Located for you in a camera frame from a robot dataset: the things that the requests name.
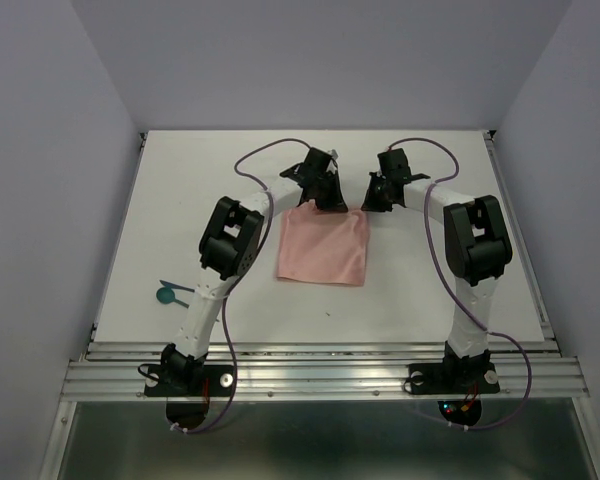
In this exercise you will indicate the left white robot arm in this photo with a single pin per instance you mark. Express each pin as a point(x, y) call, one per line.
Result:
point(231, 242)

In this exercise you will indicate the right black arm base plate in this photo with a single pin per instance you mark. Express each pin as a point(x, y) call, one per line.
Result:
point(435, 379)

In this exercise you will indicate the teal plastic utensil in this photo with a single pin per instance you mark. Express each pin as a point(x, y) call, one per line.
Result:
point(174, 286)

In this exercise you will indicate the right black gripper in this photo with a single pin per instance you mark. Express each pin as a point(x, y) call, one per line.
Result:
point(370, 203)

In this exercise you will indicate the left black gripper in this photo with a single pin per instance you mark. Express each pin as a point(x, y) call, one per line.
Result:
point(334, 202)

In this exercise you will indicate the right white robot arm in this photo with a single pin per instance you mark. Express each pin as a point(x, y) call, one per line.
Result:
point(477, 246)

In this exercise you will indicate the pink satin napkin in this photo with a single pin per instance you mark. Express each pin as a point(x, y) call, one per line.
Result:
point(323, 248)

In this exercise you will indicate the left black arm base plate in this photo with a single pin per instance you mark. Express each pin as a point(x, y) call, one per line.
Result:
point(211, 381)

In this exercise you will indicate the teal plastic spoon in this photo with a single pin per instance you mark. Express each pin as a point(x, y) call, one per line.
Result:
point(167, 296)

